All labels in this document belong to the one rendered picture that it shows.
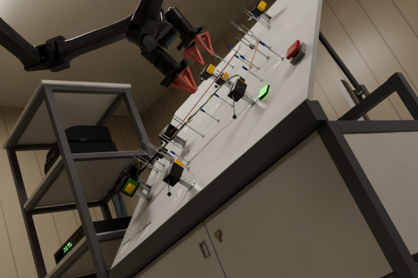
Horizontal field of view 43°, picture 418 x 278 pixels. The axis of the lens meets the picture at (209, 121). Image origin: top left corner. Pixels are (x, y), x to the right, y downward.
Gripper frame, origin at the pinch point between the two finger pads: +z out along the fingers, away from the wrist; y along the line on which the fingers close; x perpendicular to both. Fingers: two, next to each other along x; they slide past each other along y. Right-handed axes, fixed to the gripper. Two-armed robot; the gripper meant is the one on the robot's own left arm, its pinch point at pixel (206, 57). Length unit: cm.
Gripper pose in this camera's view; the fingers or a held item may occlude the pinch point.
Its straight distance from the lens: 174.2
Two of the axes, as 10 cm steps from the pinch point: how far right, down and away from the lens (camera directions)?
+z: 6.2, 7.8, -0.8
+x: -5.6, 3.7, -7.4
